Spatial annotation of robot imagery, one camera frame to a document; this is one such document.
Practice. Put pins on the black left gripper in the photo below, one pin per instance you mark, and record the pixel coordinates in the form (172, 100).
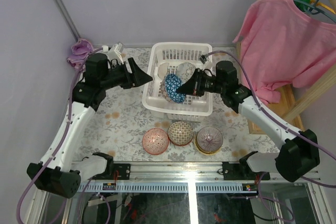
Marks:
(128, 73)

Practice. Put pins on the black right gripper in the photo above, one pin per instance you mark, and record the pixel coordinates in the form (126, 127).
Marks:
(193, 86)

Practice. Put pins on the blue triangle pattern bowl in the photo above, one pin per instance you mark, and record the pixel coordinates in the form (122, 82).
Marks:
(171, 84)

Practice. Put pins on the white plastic dish rack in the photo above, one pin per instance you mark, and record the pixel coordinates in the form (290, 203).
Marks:
(171, 64)

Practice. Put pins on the brown checker pattern bowl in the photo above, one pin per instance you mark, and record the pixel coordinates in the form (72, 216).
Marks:
(180, 133)

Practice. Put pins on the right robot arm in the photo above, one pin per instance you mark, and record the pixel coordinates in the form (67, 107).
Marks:
(298, 153)

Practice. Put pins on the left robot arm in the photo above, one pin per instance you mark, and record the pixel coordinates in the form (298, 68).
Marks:
(84, 101)

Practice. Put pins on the purple striped bowl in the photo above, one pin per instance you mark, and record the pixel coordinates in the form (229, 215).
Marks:
(209, 139)

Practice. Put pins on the purple folded cloth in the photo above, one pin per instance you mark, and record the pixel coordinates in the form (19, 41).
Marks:
(79, 51)

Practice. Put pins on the red eye pattern bowl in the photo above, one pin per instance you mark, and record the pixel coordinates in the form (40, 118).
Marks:
(155, 141)

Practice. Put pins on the yellow rimmed bottom bowl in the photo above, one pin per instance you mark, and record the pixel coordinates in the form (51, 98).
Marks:
(205, 152)

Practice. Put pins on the pink t-shirt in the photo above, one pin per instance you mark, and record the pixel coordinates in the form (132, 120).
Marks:
(281, 45)

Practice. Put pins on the green clothes hanger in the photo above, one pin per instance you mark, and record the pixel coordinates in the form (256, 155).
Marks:
(313, 7)

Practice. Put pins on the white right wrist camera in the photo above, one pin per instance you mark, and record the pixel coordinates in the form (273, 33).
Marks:
(207, 64)

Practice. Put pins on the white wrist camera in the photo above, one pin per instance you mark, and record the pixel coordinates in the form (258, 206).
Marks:
(207, 64)
(114, 52)

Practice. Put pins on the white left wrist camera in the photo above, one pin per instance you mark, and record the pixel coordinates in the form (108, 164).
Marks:
(114, 52)

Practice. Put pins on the aluminium mounting rail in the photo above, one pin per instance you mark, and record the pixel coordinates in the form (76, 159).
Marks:
(183, 169)

